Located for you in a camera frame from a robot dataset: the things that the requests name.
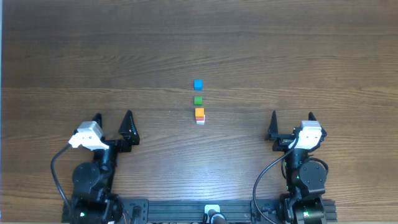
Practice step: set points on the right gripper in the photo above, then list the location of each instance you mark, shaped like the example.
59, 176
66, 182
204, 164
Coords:
281, 141

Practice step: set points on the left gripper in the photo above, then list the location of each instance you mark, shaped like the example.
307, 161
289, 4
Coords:
119, 146

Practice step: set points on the orange cube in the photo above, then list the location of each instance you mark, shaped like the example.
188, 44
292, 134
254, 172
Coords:
199, 112

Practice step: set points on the green cube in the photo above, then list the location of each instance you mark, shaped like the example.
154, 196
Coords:
198, 100

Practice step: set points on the blue cube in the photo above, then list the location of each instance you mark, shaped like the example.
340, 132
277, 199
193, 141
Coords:
198, 84

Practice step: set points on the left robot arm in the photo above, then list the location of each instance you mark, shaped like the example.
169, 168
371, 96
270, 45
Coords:
85, 177

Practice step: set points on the white cube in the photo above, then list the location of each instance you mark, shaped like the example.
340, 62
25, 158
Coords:
201, 122

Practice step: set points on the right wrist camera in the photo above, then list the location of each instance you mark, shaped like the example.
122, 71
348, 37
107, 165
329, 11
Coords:
308, 135

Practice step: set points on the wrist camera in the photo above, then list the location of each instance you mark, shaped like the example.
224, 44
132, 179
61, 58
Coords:
308, 135
88, 137

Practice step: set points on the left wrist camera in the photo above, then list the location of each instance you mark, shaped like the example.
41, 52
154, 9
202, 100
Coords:
88, 137

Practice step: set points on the mounting rail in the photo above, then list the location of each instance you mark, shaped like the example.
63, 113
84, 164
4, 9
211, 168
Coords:
180, 211

